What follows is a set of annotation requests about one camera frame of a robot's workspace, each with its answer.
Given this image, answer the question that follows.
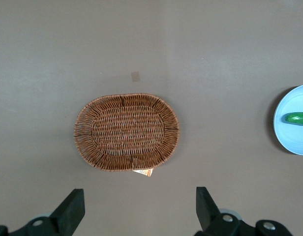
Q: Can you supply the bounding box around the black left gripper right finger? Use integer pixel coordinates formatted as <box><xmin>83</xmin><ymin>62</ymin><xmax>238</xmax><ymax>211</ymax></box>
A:
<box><xmin>193</xmin><ymin>186</ymin><xmax>293</xmax><ymax>236</ymax></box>

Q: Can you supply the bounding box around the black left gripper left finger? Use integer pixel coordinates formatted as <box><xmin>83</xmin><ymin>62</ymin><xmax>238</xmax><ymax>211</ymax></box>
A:
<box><xmin>8</xmin><ymin>188</ymin><xmax>86</xmax><ymax>236</ymax></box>

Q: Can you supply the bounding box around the paper tag of basket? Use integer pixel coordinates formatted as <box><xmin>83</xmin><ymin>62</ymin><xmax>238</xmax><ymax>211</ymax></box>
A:
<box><xmin>132</xmin><ymin>168</ymin><xmax>154</xmax><ymax>177</ymax></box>

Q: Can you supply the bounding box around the brown oval wicker basket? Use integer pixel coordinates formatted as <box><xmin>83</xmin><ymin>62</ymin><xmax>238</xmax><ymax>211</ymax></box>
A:
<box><xmin>73</xmin><ymin>92</ymin><xmax>180</xmax><ymax>173</ymax></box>

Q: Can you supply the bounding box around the light blue round plate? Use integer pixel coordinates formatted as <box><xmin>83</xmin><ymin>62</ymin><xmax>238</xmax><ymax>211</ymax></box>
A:
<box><xmin>273</xmin><ymin>84</ymin><xmax>303</xmax><ymax>156</ymax></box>

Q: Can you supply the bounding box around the green cucumber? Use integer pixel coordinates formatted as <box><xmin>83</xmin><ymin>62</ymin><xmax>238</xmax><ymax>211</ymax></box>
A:
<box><xmin>284</xmin><ymin>112</ymin><xmax>303</xmax><ymax>127</ymax></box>

